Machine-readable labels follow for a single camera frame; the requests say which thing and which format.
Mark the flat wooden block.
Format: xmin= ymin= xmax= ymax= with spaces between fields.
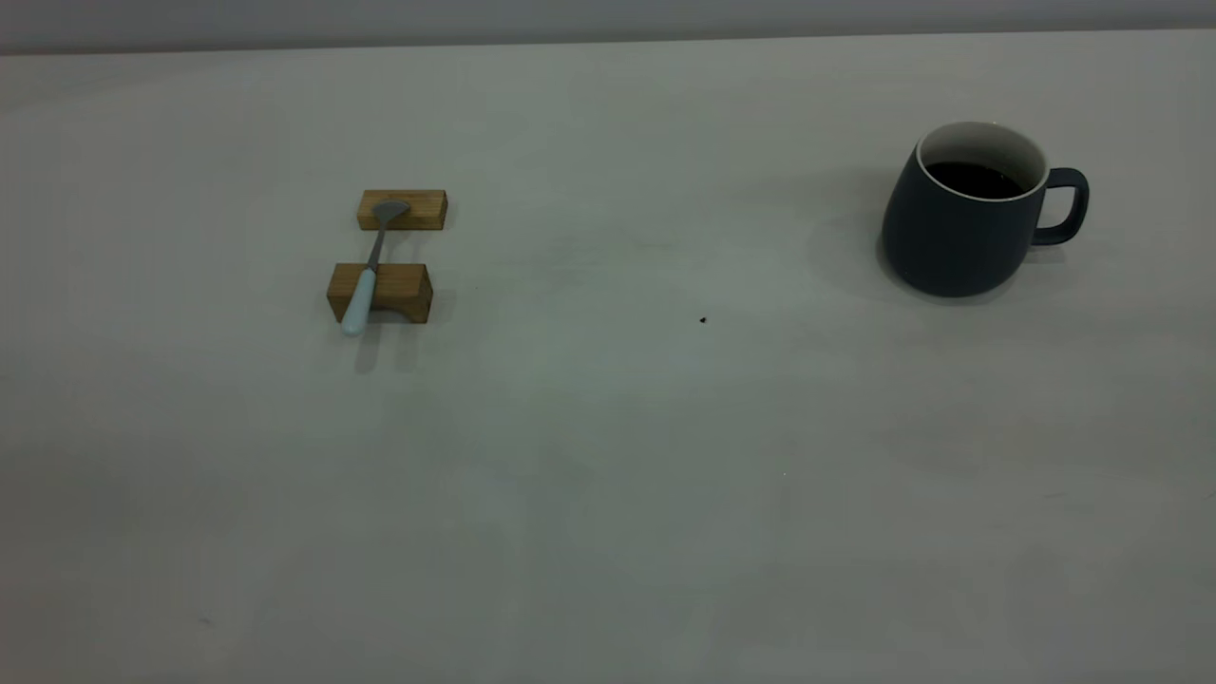
xmin=356 ymin=188 xmax=448 ymax=232

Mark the spoon with pale blue handle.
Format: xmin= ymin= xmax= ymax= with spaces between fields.
xmin=341 ymin=199 xmax=412 ymax=337

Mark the arched wooden block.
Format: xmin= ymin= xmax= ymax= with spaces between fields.
xmin=327 ymin=262 xmax=434 ymax=325

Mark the dark grey ceramic mug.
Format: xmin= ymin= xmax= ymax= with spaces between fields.
xmin=881 ymin=121 xmax=1091 ymax=298

